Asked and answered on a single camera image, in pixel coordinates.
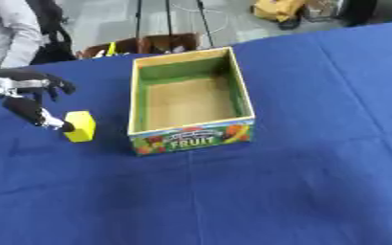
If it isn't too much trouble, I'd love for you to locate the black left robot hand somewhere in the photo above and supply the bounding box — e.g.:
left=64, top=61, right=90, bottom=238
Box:
left=0, top=68, right=77, bottom=133

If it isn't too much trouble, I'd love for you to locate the brown cardboard box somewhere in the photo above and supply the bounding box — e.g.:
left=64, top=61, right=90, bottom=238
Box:
left=74, top=32, right=205, bottom=60

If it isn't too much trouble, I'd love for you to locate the cardboard box with green inside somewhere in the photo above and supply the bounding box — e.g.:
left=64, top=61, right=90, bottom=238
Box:
left=125, top=46, right=258, bottom=157

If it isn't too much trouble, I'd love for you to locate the yellow block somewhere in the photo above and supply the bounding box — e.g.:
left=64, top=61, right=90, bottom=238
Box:
left=62, top=110, right=98, bottom=144

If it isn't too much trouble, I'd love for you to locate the person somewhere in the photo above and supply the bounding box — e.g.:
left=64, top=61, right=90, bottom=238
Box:
left=0, top=0, right=46, bottom=72

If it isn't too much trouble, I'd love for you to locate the black tripod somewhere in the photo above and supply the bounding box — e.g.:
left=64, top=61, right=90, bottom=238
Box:
left=132, top=0, right=216, bottom=54

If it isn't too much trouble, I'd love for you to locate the yellow bag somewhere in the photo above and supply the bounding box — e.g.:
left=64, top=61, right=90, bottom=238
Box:
left=250, top=0, right=309, bottom=24

